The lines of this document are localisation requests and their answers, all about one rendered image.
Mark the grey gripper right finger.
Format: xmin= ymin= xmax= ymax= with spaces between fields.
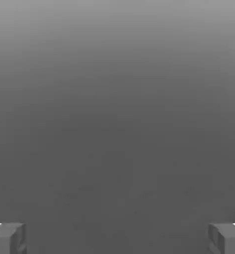
xmin=207 ymin=222 xmax=235 ymax=254

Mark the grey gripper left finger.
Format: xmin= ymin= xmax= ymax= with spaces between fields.
xmin=0 ymin=222 xmax=28 ymax=254

